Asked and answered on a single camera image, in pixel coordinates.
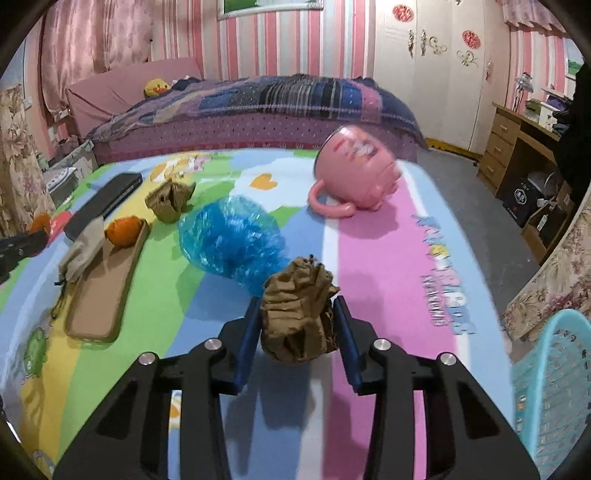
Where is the small crumpled brown paper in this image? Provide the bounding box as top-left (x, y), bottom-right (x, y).
top-left (144, 179), bottom-right (197, 223)

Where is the black box under desk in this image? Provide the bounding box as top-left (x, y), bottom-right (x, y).
top-left (502, 178), bottom-right (541, 227)

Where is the cartoon printed tablecloth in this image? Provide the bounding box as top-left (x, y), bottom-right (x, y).
top-left (0, 148), bottom-right (515, 480)

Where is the large brown paper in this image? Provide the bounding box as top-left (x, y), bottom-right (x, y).
top-left (261, 256), bottom-right (340, 365)

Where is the pink curtain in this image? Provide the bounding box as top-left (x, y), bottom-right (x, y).
top-left (39, 0), bottom-right (153, 116)

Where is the floral curtain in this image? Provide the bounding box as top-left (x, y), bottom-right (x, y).
top-left (501, 185), bottom-right (591, 342)
top-left (0, 83), bottom-right (56, 241)

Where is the yellow duck plush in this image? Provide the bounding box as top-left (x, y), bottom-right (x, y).
top-left (144, 78), bottom-right (172, 99)

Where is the desk lamp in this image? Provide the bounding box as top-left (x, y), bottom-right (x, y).
top-left (515, 73), bottom-right (534, 112)

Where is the pink curtain valance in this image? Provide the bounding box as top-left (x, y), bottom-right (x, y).
top-left (496, 0), bottom-right (568, 35)

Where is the white wardrobe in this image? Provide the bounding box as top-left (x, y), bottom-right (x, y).
top-left (372, 0), bottom-right (513, 155)

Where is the white box on desk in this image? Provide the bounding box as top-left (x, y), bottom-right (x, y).
top-left (526, 99), bottom-right (559, 127)

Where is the bed with pink headboard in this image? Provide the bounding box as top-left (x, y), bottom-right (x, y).
top-left (67, 58), bottom-right (428, 162)

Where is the crumpled blue plastic bag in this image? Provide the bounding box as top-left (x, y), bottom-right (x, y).
top-left (178, 195), bottom-right (289, 296)

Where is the plaid patchwork blanket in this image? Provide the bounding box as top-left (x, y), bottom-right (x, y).
top-left (85, 74), bottom-right (428, 160)

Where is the framed wall picture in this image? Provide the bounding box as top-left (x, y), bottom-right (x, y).
top-left (217, 0), bottom-right (326, 20)

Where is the black zip case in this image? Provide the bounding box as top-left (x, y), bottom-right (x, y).
top-left (64, 172), bottom-right (143, 241)

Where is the dark hanging garment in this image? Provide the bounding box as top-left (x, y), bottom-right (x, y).
top-left (554, 62), bottom-right (591, 204)

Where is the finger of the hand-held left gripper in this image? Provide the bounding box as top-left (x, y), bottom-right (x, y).
top-left (0, 229), bottom-right (49, 284)

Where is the pink pig cup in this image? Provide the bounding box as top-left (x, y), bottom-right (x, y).
top-left (308, 126), bottom-right (402, 217)

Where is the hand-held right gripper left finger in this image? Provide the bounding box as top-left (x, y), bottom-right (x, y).
top-left (53, 298), bottom-right (262, 480)

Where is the cluttered bedside stand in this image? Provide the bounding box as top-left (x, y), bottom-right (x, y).
top-left (46, 138), bottom-right (100, 204)

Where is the cyan plastic basket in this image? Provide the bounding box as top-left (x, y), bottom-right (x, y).
top-left (510, 308), bottom-right (591, 480)

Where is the grey cloth pouch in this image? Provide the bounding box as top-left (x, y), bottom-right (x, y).
top-left (52, 217), bottom-right (108, 319)

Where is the tan phone case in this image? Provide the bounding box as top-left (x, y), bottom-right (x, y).
top-left (64, 219), bottom-right (151, 343)

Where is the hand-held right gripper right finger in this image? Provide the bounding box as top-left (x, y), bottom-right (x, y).
top-left (332, 295), bottom-right (541, 480)

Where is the wooden desk with drawers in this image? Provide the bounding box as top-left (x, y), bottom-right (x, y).
top-left (478, 102), bottom-right (564, 197)

